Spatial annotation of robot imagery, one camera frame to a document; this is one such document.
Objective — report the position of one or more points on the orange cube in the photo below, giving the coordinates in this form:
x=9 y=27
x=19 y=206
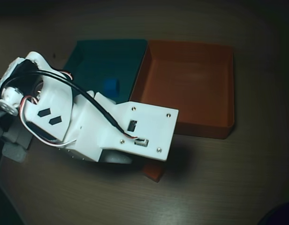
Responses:
x=154 y=174

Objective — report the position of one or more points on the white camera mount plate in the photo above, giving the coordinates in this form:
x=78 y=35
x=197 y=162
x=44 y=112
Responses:
x=154 y=131

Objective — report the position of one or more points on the blue cube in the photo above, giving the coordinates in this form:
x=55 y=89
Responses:
x=111 y=87

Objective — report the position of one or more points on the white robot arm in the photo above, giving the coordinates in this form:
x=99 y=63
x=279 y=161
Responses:
x=53 y=98

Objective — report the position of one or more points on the teal plastic box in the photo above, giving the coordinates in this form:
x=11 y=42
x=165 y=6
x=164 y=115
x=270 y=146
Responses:
x=104 y=58

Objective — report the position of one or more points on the dark round object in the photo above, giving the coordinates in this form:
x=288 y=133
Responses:
x=280 y=213

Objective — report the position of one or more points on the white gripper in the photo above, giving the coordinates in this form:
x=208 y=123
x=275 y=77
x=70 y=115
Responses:
x=88 y=138

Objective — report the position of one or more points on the orange plastic box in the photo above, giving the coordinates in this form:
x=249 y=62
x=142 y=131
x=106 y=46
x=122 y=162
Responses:
x=189 y=89

